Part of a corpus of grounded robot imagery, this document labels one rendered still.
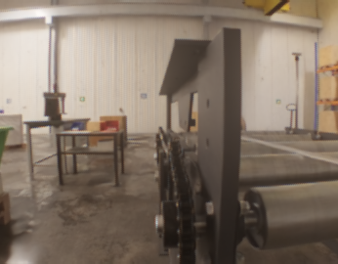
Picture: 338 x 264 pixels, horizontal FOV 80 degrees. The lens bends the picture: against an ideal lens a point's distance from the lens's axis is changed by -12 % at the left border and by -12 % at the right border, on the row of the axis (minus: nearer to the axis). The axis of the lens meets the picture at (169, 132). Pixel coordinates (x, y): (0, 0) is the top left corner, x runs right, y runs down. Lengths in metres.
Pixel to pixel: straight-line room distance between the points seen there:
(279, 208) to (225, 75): 0.23
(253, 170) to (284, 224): 0.31
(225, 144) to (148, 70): 10.86
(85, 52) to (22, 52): 3.35
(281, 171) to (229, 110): 0.47
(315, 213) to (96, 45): 11.60
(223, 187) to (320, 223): 0.21
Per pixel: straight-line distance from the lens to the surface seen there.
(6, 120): 7.41
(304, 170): 0.78
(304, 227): 0.43
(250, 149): 1.01
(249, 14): 12.30
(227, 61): 0.30
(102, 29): 11.94
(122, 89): 11.11
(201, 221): 0.40
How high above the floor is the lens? 1.05
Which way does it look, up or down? 5 degrees down
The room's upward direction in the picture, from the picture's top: straight up
